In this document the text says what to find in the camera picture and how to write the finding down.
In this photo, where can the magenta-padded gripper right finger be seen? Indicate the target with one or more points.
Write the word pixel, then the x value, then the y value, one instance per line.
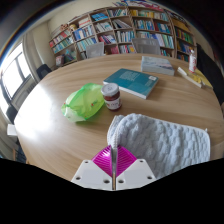
pixel 136 173

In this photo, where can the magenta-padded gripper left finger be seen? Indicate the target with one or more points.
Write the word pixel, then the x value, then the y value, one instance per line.
pixel 90 173

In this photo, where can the light blue waffle towel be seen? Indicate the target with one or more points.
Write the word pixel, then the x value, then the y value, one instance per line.
pixel 166 143

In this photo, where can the green plastic bag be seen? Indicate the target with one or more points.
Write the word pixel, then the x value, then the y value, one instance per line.
pixel 83 103

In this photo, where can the small jar with red label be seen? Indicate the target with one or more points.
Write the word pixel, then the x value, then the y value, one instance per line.
pixel 111 98

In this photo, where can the teal book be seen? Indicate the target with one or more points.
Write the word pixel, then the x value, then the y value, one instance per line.
pixel 131 81

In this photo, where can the yellow open book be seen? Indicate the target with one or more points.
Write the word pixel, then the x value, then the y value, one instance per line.
pixel 189 77

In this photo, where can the grey-blue book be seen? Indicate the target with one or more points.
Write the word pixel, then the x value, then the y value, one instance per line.
pixel 156 65

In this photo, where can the black office chair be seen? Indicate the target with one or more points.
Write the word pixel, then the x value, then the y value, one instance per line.
pixel 43 71

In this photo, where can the yellow flat folder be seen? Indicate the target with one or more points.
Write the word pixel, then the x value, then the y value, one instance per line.
pixel 204 78

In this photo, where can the narrow grey mesh chair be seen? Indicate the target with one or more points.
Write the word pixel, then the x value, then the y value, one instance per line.
pixel 95 50

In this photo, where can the window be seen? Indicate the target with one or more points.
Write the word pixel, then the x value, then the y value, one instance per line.
pixel 13 75

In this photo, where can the clear bottle with red label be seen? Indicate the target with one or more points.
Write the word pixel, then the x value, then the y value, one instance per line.
pixel 192 61

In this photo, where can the wide grey mesh chair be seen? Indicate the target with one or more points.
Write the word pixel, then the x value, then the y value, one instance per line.
pixel 146 46

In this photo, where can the wooden bookshelf unit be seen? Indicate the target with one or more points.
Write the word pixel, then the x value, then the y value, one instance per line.
pixel 116 30

